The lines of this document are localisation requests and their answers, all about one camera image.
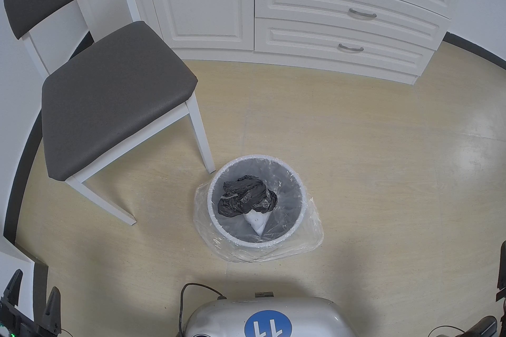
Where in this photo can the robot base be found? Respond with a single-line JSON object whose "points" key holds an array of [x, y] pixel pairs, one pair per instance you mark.
{"points": [[268, 315]]}

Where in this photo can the white trash bin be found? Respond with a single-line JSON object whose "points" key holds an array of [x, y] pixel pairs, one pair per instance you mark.
{"points": [[255, 243]]}

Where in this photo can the white paper scrap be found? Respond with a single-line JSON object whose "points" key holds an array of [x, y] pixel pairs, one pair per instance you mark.
{"points": [[257, 225]]}

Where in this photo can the white chair dark grey cushions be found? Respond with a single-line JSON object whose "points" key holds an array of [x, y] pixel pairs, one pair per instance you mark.
{"points": [[118, 90]]}

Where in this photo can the clear plastic bag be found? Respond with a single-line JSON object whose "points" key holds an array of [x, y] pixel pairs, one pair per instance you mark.
{"points": [[300, 244]]}

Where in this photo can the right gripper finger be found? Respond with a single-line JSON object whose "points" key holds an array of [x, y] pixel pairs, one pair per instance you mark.
{"points": [[502, 292], [503, 260]]}

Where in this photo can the black plastic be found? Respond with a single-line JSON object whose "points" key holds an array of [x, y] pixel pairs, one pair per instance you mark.
{"points": [[245, 197]]}

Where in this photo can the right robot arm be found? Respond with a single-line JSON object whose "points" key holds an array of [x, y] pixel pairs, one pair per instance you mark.
{"points": [[474, 329]]}

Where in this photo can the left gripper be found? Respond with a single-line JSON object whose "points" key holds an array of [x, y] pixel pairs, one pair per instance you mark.
{"points": [[23, 325]]}

